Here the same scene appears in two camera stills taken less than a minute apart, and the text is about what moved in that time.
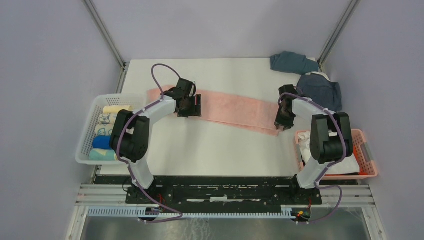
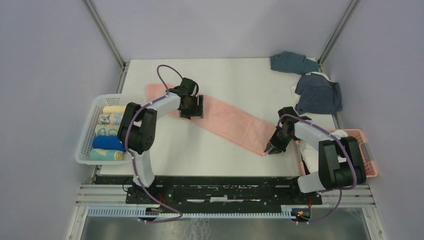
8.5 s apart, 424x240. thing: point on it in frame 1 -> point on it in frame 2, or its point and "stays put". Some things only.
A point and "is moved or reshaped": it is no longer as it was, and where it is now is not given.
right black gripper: (279, 121) -> (278, 148)
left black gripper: (196, 110) stays put
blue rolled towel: (102, 142) stays put
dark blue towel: (318, 88) stays put
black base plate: (265, 190) stays put
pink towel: (233, 110) is moved or reshaped
